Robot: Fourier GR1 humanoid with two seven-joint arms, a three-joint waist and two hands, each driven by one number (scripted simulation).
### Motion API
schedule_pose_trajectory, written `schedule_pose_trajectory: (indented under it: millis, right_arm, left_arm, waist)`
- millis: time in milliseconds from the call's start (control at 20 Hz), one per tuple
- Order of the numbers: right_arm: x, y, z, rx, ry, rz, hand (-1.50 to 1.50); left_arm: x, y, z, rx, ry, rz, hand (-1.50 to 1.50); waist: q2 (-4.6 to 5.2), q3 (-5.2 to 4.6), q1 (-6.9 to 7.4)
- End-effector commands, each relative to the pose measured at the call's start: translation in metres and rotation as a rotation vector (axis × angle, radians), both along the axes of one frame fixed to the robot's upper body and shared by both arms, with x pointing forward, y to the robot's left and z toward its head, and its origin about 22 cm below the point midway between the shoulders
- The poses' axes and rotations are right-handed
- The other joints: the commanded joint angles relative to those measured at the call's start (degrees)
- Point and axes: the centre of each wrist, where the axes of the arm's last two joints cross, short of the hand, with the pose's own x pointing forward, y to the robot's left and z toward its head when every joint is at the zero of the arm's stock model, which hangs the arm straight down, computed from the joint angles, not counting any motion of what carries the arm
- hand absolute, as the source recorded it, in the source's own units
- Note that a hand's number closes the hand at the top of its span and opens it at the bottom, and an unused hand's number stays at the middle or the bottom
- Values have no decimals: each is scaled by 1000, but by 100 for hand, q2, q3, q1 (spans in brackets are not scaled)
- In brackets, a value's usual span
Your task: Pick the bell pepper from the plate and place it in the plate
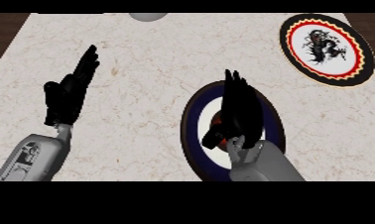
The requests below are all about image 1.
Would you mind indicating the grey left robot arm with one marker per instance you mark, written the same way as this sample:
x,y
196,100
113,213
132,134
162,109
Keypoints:
x,y
38,157

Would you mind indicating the navy rimmed white plate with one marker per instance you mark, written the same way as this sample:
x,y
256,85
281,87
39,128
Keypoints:
x,y
196,125

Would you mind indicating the red bell pepper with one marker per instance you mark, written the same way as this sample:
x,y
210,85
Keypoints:
x,y
218,123

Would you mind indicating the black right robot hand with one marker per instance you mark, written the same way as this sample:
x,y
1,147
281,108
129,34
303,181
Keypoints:
x,y
240,109

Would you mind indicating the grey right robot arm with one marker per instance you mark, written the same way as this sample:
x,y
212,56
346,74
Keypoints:
x,y
256,162

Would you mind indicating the grey rounded object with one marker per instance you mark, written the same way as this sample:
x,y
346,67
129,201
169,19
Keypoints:
x,y
148,16

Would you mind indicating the black plate with dragon print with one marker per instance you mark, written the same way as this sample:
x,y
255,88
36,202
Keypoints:
x,y
326,49

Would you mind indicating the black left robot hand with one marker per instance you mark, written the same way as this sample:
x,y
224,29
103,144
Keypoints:
x,y
69,97

